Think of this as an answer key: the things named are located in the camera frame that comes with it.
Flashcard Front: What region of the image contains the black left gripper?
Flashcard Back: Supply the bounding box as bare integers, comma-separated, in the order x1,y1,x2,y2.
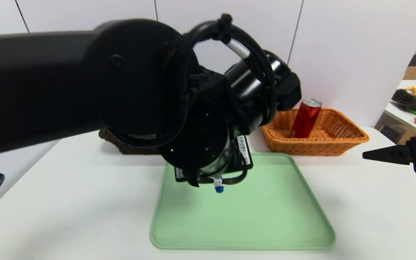
174,134,254,183

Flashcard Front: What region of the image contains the red soda can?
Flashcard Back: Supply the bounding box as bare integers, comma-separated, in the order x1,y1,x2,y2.
290,97,322,139

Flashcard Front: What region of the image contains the orange wicker basket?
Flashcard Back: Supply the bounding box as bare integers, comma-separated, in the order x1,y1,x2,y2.
261,107,370,156

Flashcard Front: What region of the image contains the dark brown wicker basket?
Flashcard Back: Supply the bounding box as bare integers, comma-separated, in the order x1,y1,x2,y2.
99,128,166,155

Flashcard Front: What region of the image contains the dark storage box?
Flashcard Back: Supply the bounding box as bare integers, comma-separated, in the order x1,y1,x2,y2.
381,125,401,142

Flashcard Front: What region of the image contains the white round side table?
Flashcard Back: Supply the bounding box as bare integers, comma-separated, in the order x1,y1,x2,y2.
384,80,416,137

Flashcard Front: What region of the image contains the black woven mat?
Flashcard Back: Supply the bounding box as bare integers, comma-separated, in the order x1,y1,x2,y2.
391,89,416,113

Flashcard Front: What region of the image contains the light green plastic tray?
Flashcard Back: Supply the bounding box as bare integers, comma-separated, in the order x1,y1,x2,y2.
151,152,336,250

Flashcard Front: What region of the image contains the black left camera cable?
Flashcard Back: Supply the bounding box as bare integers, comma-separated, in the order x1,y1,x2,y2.
183,14,278,125

